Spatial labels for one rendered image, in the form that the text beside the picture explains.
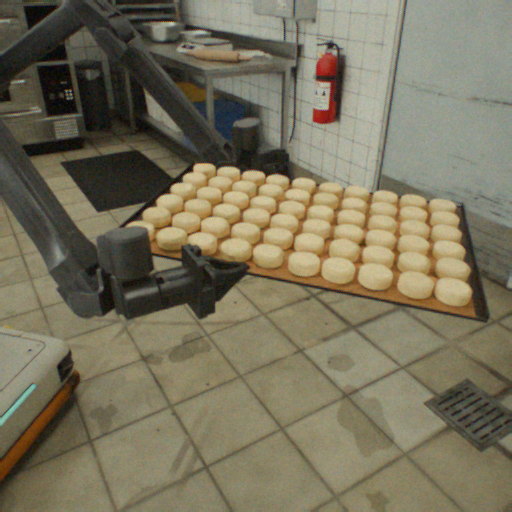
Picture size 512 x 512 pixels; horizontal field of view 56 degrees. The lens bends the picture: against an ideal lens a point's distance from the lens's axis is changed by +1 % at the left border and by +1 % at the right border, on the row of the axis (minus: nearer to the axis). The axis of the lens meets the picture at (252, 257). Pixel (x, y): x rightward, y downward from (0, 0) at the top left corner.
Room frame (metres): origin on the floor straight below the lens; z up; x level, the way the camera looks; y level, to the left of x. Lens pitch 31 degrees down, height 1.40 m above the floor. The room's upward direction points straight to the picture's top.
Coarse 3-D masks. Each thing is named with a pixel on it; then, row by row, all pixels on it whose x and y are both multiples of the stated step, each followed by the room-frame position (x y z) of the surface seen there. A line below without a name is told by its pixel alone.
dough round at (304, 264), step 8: (296, 256) 0.65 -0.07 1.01; (304, 256) 0.66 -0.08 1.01; (312, 256) 0.66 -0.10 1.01; (288, 264) 0.65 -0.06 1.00; (296, 264) 0.63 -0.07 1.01; (304, 264) 0.63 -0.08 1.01; (312, 264) 0.63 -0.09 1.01; (296, 272) 0.63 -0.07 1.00; (304, 272) 0.62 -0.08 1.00; (312, 272) 0.63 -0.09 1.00
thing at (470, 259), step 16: (160, 192) 0.90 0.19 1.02; (144, 208) 0.83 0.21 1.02; (464, 208) 0.88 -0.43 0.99; (464, 224) 0.84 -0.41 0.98; (464, 240) 0.77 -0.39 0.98; (160, 256) 0.67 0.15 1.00; (464, 256) 0.72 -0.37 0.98; (320, 288) 0.60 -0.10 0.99; (480, 288) 0.61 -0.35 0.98; (400, 304) 0.57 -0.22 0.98; (480, 304) 0.58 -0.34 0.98; (480, 320) 0.54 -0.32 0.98
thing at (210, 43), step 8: (192, 40) 4.00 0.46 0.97; (200, 40) 4.00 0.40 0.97; (208, 40) 4.00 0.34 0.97; (216, 40) 4.00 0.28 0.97; (224, 40) 4.03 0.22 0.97; (184, 48) 3.95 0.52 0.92; (192, 48) 3.88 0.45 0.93; (200, 48) 3.82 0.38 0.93; (208, 48) 3.83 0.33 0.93; (216, 48) 3.88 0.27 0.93; (224, 48) 3.92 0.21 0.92
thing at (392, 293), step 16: (240, 176) 1.03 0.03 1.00; (256, 192) 0.95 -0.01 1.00; (368, 208) 0.89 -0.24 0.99; (400, 208) 0.90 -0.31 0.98; (336, 224) 0.81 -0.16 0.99; (400, 224) 0.83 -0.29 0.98; (224, 240) 0.73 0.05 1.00; (176, 256) 0.67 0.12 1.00; (288, 256) 0.69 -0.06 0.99; (320, 256) 0.69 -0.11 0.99; (432, 256) 0.71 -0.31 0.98; (256, 272) 0.63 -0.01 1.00; (272, 272) 0.63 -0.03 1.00; (288, 272) 0.64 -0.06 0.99; (320, 272) 0.64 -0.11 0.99; (400, 272) 0.65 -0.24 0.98; (432, 272) 0.66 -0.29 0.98; (336, 288) 0.60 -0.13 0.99; (352, 288) 0.60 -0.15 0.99; (416, 304) 0.57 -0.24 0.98; (432, 304) 0.57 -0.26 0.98
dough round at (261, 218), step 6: (246, 210) 0.81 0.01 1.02; (252, 210) 0.81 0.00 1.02; (258, 210) 0.82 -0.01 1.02; (264, 210) 0.82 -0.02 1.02; (246, 216) 0.79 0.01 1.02; (252, 216) 0.79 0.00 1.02; (258, 216) 0.79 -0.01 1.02; (264, 216) 0.79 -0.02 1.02; (246, 222) 0.78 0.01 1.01; (252, 222) 0.78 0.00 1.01; (258, 222) 0.78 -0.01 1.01; (264, 222) 0.78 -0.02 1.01
